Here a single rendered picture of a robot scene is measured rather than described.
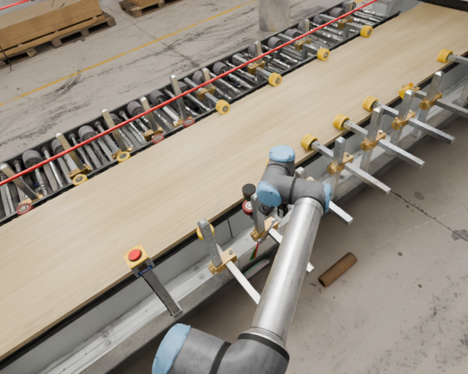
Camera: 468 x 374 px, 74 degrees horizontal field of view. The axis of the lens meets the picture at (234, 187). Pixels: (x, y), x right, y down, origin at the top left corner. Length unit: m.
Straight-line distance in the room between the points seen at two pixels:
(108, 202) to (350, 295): 1.62
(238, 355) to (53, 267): 1.19
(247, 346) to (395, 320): 1.71
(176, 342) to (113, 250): 0.94
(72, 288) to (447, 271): 2.26
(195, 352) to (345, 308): 1.68
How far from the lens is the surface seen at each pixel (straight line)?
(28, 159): 2.53
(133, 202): 1.74
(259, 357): 0.69
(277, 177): 1.02
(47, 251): 1.79
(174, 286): 1.71
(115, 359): 1.61
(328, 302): 2.28
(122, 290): 1.60
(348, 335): 2.23
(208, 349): 0.70
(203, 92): 2.25
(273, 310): 0.74
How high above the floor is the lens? 2.11
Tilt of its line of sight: 48 degrees down
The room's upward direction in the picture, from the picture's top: 11 degrees counter-clockwise
